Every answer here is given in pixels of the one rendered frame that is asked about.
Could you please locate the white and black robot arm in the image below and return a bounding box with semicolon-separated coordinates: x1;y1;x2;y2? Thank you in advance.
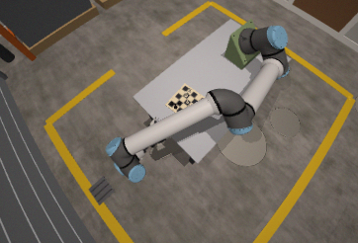
106;26;289;183

